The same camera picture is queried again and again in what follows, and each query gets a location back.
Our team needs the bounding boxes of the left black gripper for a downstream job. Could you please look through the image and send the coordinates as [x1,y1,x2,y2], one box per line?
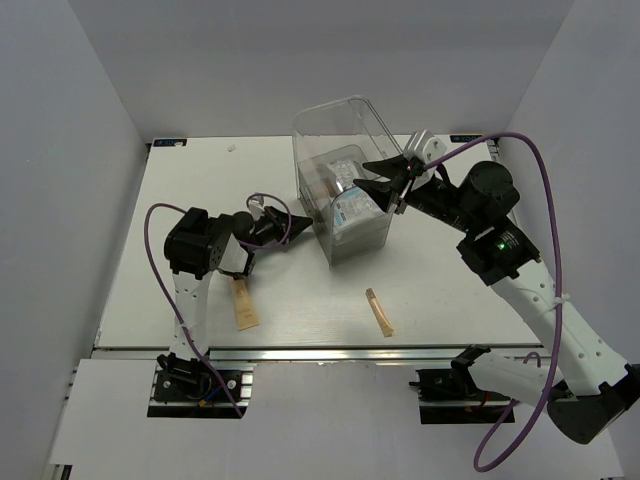
[247,205,313,252]

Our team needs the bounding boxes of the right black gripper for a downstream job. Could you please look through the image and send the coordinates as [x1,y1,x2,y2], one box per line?
[353,152,480,235]

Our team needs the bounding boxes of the white sachet packet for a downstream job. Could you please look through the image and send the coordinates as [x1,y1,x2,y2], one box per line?
[333,188,384,237]
[326,159,361,194]

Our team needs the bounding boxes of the clear plastic organizer box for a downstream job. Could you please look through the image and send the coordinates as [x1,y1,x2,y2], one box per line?
[292,96,401,267]

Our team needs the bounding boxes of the wide gold cream tube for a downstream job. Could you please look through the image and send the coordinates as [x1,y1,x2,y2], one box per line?
[230,278,260,331]

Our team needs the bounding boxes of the thin gold cream tube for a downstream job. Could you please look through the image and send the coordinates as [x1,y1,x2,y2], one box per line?
[365,288,394,338]

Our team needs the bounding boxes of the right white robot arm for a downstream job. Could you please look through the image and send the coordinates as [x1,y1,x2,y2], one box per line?
[355,155,639,444]

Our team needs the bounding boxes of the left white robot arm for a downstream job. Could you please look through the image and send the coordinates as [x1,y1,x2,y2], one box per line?
[164,206,313,361]

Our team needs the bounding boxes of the right blue table label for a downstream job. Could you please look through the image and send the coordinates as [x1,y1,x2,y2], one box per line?
[449,134,482,144]

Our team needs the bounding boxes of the blue table label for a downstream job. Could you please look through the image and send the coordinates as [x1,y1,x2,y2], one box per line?
[152,138,187,148]
[449,134,482,144]

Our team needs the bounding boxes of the left blue table label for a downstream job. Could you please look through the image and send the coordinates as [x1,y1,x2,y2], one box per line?
[152,138,187,148]

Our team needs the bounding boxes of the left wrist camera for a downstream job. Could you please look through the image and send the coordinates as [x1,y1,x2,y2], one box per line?
[246,196,264,216]

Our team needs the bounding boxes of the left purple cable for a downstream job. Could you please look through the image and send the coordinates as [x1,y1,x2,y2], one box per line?
[143,193,291,419]

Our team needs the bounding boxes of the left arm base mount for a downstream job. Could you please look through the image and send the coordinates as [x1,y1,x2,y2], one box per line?
[147,355,253,420]

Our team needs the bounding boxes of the aluminium front rail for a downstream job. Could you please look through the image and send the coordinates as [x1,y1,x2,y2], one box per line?
[90,345,549,363]

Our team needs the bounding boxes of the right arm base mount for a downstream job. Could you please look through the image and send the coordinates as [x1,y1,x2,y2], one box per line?
[409,368,510,425]

